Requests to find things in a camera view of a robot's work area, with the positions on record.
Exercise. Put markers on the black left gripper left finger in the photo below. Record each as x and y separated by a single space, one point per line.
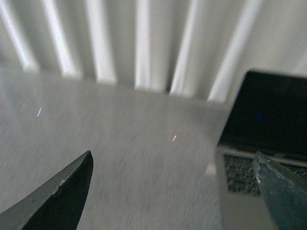
57 204

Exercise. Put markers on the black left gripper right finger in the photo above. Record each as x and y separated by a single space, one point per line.
284 193

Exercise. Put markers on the silver laptop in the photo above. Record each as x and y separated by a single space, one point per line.
269 115

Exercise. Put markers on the white curtain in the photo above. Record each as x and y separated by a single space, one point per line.
187 48

